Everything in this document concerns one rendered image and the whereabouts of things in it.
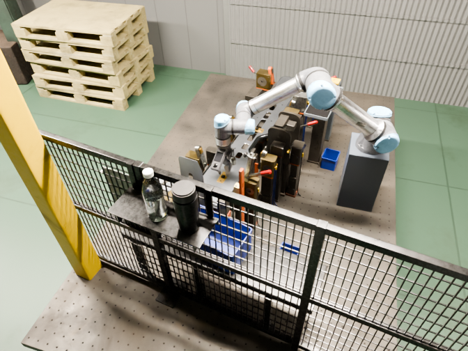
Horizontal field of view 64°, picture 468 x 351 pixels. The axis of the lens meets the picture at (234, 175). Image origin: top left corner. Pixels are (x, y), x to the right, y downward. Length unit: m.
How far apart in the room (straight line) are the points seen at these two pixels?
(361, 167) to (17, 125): 1.59
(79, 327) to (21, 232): 1.67
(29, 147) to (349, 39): 3.65
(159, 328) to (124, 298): 0.24
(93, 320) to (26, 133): 0.93
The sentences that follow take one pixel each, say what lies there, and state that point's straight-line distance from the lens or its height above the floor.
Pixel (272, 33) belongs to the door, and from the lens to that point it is 4.59.
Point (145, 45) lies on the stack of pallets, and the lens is 4.79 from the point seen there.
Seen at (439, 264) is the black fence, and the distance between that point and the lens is 1.11.
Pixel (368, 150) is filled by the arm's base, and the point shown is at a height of 1.13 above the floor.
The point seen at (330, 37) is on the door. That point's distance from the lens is 4.51.
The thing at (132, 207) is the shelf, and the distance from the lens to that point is 1.32.
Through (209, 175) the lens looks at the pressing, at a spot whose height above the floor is 1.00.
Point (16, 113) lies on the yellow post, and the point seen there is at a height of 1.68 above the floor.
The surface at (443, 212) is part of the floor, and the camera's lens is 3.55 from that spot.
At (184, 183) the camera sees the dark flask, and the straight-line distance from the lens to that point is 1.10.
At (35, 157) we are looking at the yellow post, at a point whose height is 1.50.
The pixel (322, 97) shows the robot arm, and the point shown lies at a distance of 1.66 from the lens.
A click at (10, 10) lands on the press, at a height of 0.86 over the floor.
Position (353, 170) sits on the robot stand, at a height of 0.99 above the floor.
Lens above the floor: 2.38
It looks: 43 degrees down
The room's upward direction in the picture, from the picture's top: 2 degrees counter-clockwise
